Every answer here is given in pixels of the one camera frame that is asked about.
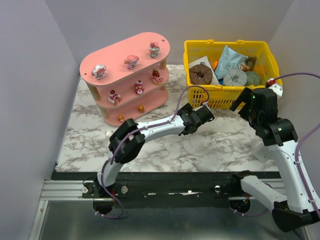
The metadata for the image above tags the orange bear toy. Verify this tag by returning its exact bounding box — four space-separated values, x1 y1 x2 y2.
117 114 125 123
138 105 145 113

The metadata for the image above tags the brown round cake pack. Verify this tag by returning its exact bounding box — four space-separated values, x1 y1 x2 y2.
189 64 213 85

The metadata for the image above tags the pink three-tier shelf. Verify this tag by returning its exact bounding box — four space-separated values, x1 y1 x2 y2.
79 32 170 127

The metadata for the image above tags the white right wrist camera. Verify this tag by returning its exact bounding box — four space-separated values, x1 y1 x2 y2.
265 78 284 99

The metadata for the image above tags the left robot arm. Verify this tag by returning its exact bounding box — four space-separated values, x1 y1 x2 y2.
94 103 215 197

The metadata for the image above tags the white flat packet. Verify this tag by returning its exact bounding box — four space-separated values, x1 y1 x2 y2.
188 56 213 70

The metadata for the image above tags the pink flower-ring bunny toy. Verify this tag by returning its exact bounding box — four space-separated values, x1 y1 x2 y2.
149 41 160 59

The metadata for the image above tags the strawberry donut toy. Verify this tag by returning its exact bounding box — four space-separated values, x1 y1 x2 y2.
151 68 164 85

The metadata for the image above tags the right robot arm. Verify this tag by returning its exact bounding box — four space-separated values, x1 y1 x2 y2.
229 87 320 232

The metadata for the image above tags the grey round cake pack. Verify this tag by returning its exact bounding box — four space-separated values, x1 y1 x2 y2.
223 68 248 87

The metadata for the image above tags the yellow plastic basket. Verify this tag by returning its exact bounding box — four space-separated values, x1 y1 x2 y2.
183 39 280 109

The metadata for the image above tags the red white bow toy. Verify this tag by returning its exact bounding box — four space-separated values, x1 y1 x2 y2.
108 89 122 106

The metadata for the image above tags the green round cake pack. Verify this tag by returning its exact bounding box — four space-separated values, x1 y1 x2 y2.
246 71 262 86

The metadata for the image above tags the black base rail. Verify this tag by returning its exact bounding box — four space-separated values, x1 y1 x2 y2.
40 171 254 209

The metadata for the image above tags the pink strawberry bear toy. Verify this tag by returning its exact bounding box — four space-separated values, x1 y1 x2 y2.
134 80 145 95

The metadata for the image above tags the pink white hooded toy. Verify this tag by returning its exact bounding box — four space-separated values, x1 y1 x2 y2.
91 64 107 80

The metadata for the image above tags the pink wide-eared toy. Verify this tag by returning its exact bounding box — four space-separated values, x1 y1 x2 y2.
124 54 140 70

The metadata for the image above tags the light blue snack bag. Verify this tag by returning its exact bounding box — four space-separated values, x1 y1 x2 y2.
215 45 249 80

